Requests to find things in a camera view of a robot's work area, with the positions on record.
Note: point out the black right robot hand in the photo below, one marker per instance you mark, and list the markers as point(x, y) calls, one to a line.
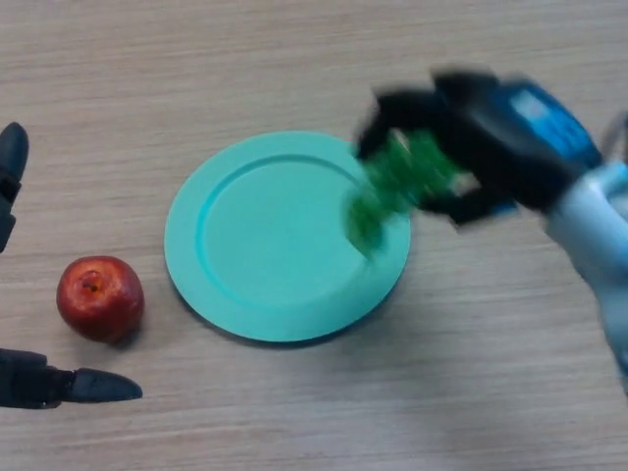
point(510, 147)

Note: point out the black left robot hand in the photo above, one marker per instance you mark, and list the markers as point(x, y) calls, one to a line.
point(29, 382)

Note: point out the green grape bunch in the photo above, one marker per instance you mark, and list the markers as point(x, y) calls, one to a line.
point(392, 181)

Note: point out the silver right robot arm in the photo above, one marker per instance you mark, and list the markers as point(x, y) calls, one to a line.
point(598, 235)

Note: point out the teal round plate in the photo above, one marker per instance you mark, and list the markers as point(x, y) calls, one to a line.
point(275, 245)

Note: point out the red apple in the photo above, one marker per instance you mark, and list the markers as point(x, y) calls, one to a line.
point(100, 301)

